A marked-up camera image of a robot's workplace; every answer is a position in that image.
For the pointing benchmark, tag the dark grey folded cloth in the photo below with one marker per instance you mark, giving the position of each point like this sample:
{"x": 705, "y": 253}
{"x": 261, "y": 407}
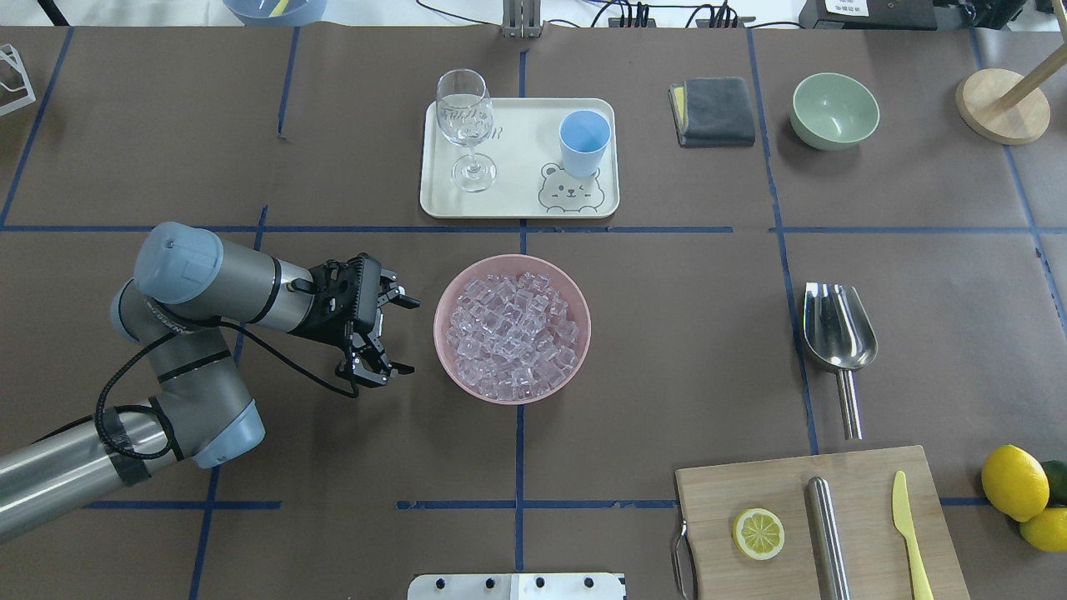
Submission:
{"x": 713, "y": 112}

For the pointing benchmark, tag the whole yellow lemon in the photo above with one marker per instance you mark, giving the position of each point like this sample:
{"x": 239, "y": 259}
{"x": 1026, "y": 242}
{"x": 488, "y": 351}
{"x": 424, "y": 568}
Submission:
{"x": 1015, "y": 483}

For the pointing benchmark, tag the lemon half slice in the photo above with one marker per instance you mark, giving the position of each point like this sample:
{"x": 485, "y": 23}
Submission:
{"x": 758, "y": 534}

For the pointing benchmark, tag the steel cylinder rod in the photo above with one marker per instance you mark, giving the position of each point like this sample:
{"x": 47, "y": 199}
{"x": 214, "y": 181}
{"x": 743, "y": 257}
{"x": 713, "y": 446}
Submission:
{"x": 826, "y": 541}

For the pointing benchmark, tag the yellow plastic fork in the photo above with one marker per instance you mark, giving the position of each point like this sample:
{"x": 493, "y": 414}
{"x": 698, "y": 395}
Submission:
{"x": 279, "y": 9}

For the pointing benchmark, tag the yellow plastic knife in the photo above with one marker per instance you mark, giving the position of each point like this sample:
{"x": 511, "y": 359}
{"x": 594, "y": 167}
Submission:
{"x": 904, "y": 524}

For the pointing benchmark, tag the pink bowl of ice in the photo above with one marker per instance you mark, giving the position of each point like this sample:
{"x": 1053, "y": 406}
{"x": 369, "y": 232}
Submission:
{"x": 512, "y": 329}

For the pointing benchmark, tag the white wire cup rack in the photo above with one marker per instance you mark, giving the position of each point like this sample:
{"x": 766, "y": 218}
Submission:
{"x": 16, "y": 88}

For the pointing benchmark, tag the light blue plastic cup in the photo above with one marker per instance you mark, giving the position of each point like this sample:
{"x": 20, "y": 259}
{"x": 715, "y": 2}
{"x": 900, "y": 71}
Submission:
{"x": 584, "y": 136}

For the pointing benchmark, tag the wooden cup stand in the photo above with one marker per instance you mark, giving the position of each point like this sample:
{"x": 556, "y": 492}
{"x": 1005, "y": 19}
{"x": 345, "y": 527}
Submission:
{"x": 1000, "y": 100}

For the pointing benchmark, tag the blue bowl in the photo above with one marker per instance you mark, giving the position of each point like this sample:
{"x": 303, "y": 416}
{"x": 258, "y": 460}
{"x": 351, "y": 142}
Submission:
{"x": 255, "y": 13}

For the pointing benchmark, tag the aluminium frame post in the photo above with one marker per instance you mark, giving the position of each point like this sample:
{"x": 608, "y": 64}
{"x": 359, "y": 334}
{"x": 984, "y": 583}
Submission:
{"x": 522, "y": 19}

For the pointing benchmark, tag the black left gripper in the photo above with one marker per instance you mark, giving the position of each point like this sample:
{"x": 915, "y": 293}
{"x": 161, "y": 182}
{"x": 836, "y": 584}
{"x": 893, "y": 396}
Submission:
{"x": 327, "y": 323}

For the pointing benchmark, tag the green ceramic bowl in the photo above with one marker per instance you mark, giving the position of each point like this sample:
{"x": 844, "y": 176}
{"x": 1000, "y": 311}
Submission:
{"x": 833, "y": 112}

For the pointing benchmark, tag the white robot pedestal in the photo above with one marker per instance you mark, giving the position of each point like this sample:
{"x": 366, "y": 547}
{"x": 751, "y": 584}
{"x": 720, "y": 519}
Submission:
{"x": 520, "y": 585}

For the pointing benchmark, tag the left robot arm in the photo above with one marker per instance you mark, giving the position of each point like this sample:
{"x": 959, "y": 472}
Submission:
{"x": 188, "y": 286}

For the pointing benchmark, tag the metal ice scoop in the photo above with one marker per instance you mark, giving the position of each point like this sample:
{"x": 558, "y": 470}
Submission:
{"x": 839, "y": 338}

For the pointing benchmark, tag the cream bear tray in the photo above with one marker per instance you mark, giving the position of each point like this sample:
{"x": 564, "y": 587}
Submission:
{"x": 531, "y": 181}

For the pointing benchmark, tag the clear wine glass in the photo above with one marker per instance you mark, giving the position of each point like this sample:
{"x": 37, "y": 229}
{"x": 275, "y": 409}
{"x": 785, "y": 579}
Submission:
{"x": 465, "y": 117}

